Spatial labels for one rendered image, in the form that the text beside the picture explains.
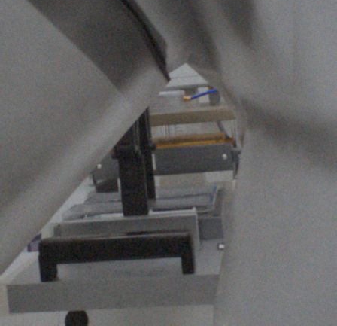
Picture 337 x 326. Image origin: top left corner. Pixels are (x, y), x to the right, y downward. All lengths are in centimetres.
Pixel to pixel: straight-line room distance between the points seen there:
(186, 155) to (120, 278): 36
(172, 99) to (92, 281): 45
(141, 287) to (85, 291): 6
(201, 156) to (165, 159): 6
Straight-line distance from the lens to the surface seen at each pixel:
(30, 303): 54
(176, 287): 50
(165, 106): 88
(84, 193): 81
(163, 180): 110
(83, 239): 50
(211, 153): 82
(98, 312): 77
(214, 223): 59
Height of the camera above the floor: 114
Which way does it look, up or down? 5 degrees down
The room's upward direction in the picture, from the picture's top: 5 degrees counter-clockwise
